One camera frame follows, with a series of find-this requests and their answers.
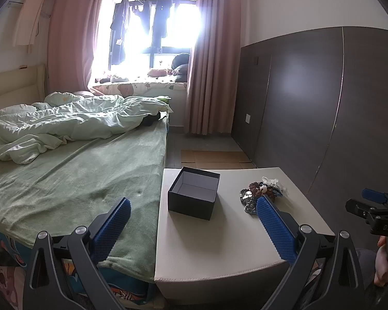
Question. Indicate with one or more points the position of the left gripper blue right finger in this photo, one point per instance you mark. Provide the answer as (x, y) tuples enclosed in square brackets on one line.
[(280, 235)]

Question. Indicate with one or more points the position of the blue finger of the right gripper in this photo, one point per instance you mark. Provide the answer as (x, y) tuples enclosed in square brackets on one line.
[(373, 195)]

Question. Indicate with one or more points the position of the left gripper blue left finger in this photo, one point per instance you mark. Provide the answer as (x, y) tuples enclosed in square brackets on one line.
[(106, 228)]

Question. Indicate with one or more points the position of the black jewelry box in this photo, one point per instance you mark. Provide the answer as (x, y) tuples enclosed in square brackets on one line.
[(194, 193)]

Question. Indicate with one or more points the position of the person's right hand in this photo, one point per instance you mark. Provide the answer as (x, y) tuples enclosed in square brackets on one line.
[(381, 263)]

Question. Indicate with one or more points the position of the bed with green sheet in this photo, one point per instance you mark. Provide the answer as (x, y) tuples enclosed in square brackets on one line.
[(73, 184)]

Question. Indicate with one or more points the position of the flattened cardboard on floor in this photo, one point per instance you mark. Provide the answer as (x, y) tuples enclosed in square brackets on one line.
[(215, 160)]

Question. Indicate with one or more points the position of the black garment on bed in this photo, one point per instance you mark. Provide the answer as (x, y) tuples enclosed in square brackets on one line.
[(150, 119)]

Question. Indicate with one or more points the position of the light green crumpled duvet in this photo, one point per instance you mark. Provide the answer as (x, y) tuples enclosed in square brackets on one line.
[(64, 117)]

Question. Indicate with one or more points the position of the white pillow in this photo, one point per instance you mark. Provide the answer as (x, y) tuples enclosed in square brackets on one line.
[(19, 110)]

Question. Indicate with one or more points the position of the patterned window seat cushion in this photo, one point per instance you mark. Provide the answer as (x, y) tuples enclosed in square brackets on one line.
[(146, 89)]

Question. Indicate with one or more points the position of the green packet on bed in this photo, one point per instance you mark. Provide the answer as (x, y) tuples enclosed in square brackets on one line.
[(165, 99)]

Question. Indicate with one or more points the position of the beige headboard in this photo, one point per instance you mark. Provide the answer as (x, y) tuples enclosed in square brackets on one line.
[(22, 86)]

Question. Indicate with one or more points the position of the right pink curtain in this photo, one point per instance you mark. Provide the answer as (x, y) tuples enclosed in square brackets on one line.
[(213, 68)]

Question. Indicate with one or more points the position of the pink curtain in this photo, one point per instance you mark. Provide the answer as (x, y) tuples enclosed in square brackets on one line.
[(213, 68), (72, 36)]

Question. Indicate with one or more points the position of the dark pillows on sill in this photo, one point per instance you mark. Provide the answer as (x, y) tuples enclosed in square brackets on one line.
[(179, 67)]

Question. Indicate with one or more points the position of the left pink curtain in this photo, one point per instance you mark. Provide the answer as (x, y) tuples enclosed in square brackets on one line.
[(72, 36)]

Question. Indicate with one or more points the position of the white wall socket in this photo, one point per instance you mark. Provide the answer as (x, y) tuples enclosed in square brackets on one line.
[(247, 117)]

